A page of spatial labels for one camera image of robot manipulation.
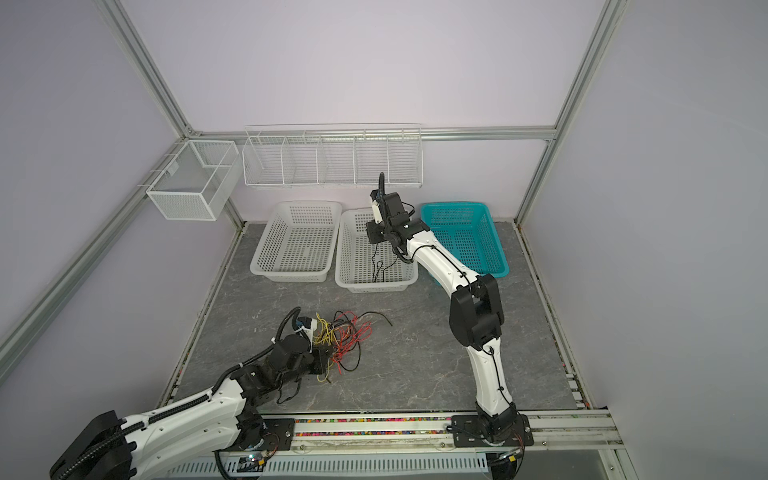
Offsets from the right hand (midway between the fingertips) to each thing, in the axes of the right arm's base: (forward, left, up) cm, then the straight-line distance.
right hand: (374, 227), depth 92 cm
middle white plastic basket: (-2, +4, -18) cm, 19 cm away
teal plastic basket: (+17, -36, -20) cm, 44 cm away
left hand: (-33, +11, -16) cm, 39 cm away
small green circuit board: (-59, +29, -22) cm, 69 cm away
